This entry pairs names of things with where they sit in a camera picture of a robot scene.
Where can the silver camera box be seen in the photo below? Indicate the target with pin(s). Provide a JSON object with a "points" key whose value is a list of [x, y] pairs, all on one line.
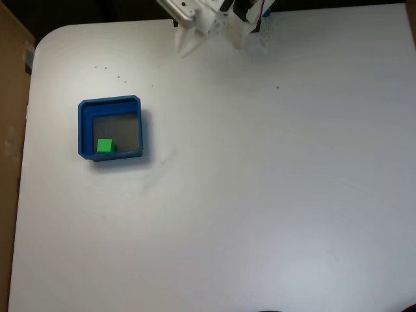
{"points": [[182, 11]]}

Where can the green cube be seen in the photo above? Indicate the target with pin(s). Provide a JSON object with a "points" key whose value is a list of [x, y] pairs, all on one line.
{"points": [[104, 145]]}

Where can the black tape piece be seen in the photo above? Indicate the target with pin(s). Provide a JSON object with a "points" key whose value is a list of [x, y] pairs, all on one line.
{"points": [[176, 23]]}

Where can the blue box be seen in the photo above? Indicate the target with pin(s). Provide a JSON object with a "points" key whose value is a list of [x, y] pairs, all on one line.
{"points": [[85, 130]]}

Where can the brown cardboard box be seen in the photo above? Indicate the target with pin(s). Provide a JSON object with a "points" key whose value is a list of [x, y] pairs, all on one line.
{"points": [[9, 97]]}

